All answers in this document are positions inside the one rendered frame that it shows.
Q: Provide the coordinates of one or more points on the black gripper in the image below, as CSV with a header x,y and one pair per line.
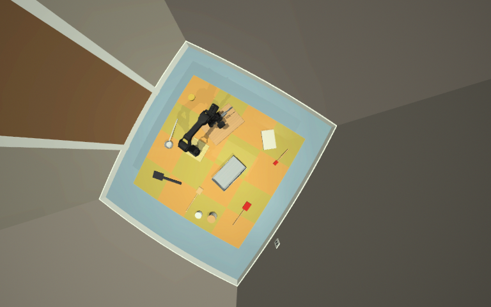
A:
x,y
219,119

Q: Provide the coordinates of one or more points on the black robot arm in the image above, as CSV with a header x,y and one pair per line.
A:
x,y
204,118

